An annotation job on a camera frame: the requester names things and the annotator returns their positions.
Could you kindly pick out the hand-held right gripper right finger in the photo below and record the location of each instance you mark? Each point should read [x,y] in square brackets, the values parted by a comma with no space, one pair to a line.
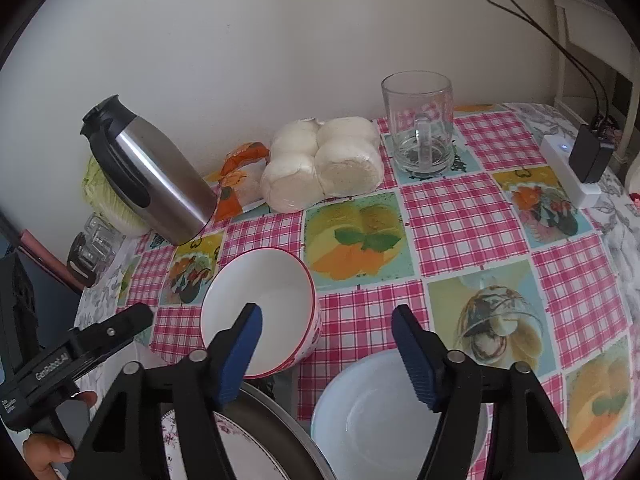
[415,355]

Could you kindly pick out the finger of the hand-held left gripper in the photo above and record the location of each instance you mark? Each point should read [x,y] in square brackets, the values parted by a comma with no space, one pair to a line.
[115,330]

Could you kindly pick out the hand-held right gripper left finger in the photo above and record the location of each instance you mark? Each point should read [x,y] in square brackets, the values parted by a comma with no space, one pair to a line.
[240,355]

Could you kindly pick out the large light blue bowl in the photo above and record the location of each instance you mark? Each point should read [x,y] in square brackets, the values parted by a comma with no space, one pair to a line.
[370,410]

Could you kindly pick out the strawberry print bowl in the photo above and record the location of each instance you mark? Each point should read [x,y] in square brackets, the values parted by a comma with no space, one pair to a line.
[270,290]

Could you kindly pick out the round floral rim plate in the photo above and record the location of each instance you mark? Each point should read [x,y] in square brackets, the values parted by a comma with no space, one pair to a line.
[245,450]

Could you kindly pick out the person's left hand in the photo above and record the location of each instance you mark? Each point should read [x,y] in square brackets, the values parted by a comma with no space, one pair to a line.
[45,452]

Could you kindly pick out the small glass jar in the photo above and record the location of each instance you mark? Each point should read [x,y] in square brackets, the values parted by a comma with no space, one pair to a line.
[80,265]

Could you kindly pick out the clear glass cup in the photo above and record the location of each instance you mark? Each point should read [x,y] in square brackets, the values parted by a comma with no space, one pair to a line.
[97,232]

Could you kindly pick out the pink checked tablecloth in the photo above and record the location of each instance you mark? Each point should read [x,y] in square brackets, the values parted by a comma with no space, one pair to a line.
[450,220]

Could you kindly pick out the napa cabbage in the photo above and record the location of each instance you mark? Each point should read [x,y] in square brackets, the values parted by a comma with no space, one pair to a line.
[100,185]

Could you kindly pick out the orange snack packet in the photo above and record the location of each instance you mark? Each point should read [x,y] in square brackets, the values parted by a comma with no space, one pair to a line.
[235,200]

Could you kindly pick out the stainless steel thermal carafe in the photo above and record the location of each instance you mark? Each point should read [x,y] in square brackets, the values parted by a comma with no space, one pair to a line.
[165,180]

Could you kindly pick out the bag of white steamed buns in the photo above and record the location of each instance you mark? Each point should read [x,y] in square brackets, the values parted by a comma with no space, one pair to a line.
[345,160]

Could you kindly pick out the clear glass mug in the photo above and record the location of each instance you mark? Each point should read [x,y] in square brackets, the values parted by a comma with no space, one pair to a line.
[400,110]

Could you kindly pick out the white power strip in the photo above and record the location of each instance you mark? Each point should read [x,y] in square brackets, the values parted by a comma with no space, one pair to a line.
[560,155]

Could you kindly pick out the black charger adapter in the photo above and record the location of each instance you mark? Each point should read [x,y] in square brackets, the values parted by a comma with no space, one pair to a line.
[590,157]

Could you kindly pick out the white cutout chair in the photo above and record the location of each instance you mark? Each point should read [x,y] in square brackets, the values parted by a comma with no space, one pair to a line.
[575,25]

